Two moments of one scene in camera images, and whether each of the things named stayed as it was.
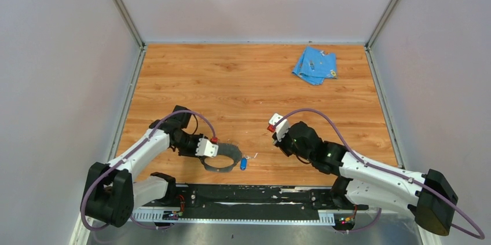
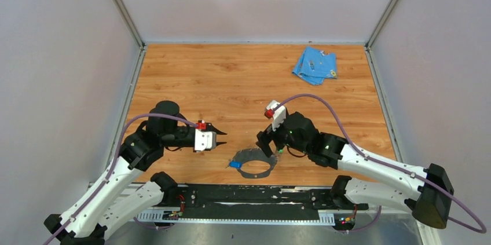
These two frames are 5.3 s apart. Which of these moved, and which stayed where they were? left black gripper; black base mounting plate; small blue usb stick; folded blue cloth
Moved: left black gripper; small blue usb stick
Stayed: folded blue cloth; black base mounting plate
